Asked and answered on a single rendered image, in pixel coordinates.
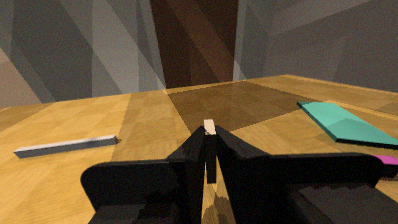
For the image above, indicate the teal flat rectangular block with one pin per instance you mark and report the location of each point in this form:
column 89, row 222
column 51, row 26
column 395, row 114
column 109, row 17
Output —
column 342, row 126

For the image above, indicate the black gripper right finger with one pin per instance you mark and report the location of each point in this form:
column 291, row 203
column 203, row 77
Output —
column 253, row 177

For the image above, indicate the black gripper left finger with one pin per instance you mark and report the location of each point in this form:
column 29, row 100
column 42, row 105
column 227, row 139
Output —
column 177, row 179

